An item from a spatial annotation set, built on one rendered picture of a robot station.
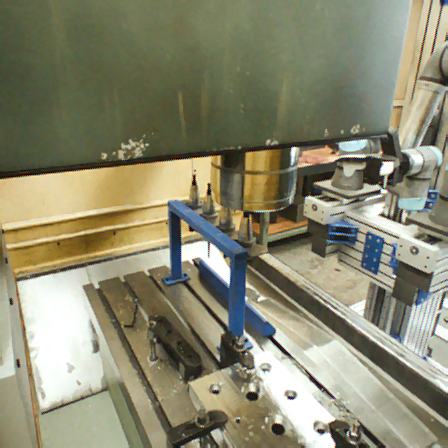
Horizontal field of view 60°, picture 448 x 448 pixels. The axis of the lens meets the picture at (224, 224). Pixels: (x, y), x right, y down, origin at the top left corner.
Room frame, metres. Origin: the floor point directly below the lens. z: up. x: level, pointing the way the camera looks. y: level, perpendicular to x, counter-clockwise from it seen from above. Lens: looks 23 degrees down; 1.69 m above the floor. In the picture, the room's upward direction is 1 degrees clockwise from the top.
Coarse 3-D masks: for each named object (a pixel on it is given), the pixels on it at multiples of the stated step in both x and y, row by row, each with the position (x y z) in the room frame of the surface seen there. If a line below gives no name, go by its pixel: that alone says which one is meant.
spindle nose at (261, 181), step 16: (224, 160) 0.64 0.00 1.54; (240, 160) 0.62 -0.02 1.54; (256, 160) 0.62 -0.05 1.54; (272, 160) 0.62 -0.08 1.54; (288, 160) 0.64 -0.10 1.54; (224, 176) 0.64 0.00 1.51; (240, 176) 0.62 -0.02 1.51; (256, 176) 0.62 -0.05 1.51; (272, 176) 0.62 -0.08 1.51; (288, 176) 0.64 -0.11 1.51; (224, 192) 0.64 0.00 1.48; (240, 192) 0.62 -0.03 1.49; (256, 192) 0.62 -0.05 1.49; (272, 192) 0.62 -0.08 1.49; (288, 192) 0.64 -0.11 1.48; (240, 208) 0.62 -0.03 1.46; (256, 208) 0.62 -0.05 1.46; (272, 208) 0.62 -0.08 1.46
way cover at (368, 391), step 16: (256, 304) 1.41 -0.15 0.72; (272, 304) 1.44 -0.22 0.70; (272, 320) 1.28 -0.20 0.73; (288, 320) 1.30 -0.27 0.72; (304, 320) 1.29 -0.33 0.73; (288, 336) 1.16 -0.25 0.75; (304, 336) 1.18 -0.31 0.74; (320, 336) 1.17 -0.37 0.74; (304, 352) 1.06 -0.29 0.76; (320, 352) 1.06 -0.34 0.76; (336, 352) 1.09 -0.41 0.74; (336, 368) 1.00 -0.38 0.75; (352, 368) 1.02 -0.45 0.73; (352, 384) 0.94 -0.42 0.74; (368, 384) 0.96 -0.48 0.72; (368, 400) 0.90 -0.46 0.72; (384, 400) 0.91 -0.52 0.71; (384, 416) 0.85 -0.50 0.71; (400, 416) 0.86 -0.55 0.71; (400, 432) 0.80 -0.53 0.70; (416, 432) 0.81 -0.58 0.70
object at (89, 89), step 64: (0, 0) 0.40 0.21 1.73; (64, 0) 0.43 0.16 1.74; (128, 0) 0.46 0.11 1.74; (192, 0) 0.50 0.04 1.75; (256, 0) 0.54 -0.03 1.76; (320, 0) 0.59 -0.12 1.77; (384, 0) 0.65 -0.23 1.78; (0, 64) 0.39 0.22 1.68; (64, 64) 0.42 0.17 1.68; (128, 64) 0.46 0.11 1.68; (192, 64) 0.50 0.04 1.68; (256, 64) 0.54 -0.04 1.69; (320, 64) 0.60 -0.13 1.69; (384, 64) 0.67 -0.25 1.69; (0, 128) 0.39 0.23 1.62; (64, 128) 0.42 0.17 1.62; (128, 128) 0.45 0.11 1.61; (192, 128) 0.49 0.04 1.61; (256, 128) 0.54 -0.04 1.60; (320, 128) 0.61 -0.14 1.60; (384, 128) 0.68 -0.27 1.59
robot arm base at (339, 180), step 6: (342, 168) 1.71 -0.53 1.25; (336, 174) 1.73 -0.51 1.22; (342, 174) 1.70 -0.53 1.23; (354, 174) 1.69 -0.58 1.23; (360, 174) 1.70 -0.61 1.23; (336, 180) 1.71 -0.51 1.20; (342, 180) 1.69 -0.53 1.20; (348, 180) 1.69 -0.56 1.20; (354, 180) 1.68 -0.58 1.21; (360, 180) 1.69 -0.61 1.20; (336, 186) 1.70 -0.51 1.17; (342, 186) 1.68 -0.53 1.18; (348, 186) 1.67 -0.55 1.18; (354, 186) 1.67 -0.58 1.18; (360, 186) 1.68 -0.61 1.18
